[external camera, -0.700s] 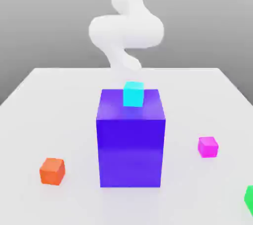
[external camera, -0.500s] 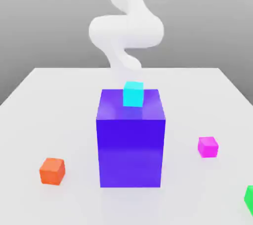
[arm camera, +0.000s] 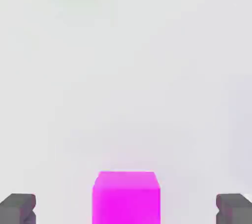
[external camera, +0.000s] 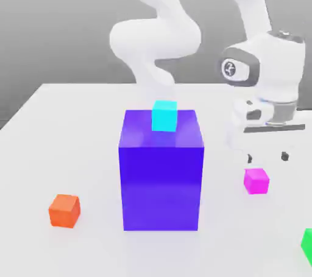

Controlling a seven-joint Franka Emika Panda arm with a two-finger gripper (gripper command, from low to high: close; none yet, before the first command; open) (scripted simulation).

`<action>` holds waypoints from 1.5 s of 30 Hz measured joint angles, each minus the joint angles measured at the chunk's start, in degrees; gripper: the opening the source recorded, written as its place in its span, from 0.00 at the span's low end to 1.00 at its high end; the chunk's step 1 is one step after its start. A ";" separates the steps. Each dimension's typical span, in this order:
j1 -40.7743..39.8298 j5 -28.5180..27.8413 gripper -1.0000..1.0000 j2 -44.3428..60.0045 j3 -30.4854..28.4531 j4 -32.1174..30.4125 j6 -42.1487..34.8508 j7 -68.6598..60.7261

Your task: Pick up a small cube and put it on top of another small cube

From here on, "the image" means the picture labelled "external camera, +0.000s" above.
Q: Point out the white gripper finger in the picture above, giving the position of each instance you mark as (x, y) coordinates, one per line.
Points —
(249, 158)
(284, 156)

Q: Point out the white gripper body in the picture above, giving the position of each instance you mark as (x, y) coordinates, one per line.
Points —
(268, 139)

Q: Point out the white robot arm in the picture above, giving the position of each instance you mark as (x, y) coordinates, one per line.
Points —
(156, 38)

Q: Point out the small magenta cube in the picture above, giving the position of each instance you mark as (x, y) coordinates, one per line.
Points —
(256, 182)

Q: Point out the small green cube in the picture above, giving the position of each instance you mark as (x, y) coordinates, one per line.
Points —
(307, 245)

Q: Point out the small cyan cube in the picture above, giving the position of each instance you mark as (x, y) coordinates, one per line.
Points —
(164, 117)

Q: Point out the small orange cube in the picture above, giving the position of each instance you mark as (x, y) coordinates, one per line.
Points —
(63, 211)

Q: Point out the large purple box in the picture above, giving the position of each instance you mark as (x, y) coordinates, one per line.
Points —
(160, 179)

